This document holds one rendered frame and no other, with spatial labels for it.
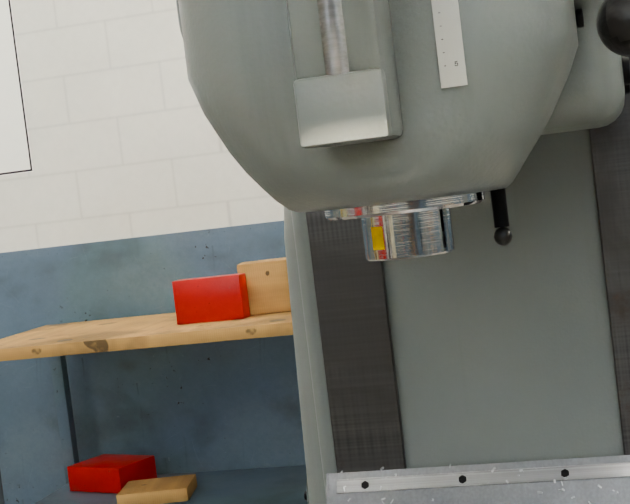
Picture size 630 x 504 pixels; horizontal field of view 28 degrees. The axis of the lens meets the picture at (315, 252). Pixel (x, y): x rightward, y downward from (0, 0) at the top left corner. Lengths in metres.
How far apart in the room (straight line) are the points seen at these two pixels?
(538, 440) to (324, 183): 0.51
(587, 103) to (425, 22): 0.21
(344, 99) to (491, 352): 0.54
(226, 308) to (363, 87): 4.00
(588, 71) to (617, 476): 0.40
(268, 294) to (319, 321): 3.50
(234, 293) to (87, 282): 1.01
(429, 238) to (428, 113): 0.09
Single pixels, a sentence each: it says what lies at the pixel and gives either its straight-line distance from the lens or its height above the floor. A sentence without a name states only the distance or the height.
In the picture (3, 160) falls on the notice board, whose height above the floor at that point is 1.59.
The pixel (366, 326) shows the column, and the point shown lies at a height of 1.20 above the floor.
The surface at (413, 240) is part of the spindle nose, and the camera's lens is 0.65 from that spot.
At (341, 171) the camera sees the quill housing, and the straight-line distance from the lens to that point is 0.59.
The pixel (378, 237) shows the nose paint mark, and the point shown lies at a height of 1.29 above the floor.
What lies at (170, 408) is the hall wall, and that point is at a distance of 5.29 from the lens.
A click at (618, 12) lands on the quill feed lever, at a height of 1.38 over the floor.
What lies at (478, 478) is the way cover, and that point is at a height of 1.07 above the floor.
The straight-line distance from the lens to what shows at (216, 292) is 4.53.
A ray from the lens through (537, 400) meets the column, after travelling 1.05.
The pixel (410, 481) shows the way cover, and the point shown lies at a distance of 1.07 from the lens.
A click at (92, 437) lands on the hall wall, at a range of 5.45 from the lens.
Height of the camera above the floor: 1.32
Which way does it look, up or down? 3 degrees down
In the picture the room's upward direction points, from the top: 7 degrees counter-clockwise
